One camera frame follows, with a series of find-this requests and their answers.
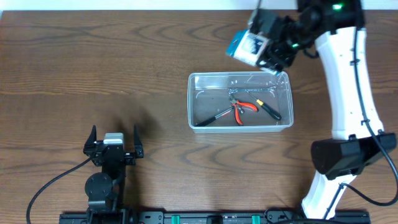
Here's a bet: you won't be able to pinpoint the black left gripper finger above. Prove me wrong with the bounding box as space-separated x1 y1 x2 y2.
134 125 143 149
84 125 97 148

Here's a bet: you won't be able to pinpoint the blue white cardboard box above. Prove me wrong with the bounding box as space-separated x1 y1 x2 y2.
226 29 279 75

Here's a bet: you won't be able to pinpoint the clear plastic storage container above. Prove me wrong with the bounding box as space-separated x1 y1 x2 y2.
187 72 294 133

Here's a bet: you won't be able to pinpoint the black yellow screwdriver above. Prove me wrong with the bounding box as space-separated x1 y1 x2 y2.
248 92 282 121

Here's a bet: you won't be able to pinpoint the silver combination wrench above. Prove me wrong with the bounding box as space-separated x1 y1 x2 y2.
228 86 276 95

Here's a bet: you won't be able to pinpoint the small steel claw hammer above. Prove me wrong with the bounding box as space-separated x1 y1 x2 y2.
196 106 236 127

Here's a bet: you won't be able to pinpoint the red handled pliers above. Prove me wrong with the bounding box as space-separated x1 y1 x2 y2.
229 95 259 126

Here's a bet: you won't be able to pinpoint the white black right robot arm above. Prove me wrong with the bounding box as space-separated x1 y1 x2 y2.
248 0 397 223

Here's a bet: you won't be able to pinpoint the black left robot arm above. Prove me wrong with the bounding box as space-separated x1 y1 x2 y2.
83 126 144 223

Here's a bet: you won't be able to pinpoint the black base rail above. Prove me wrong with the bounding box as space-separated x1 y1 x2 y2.
58 208 371 224

